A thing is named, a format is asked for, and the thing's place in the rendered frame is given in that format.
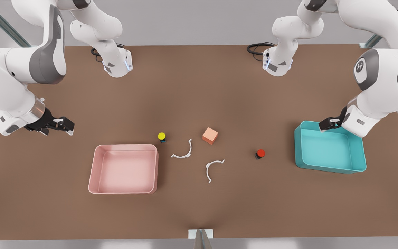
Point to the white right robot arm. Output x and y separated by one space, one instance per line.
19 69

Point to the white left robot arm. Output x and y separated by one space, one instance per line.
382 79

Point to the blue storage box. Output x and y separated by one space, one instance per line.
329 147

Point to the red button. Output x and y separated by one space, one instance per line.
260 154

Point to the pink storage box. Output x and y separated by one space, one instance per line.
123 169

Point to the yellow button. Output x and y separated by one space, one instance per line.
162 137

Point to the orange cube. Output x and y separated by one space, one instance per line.
210 135

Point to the white curved clip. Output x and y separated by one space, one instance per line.
211 165
186 153

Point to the silver frame post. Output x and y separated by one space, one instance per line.
201 238
385 26
2 22

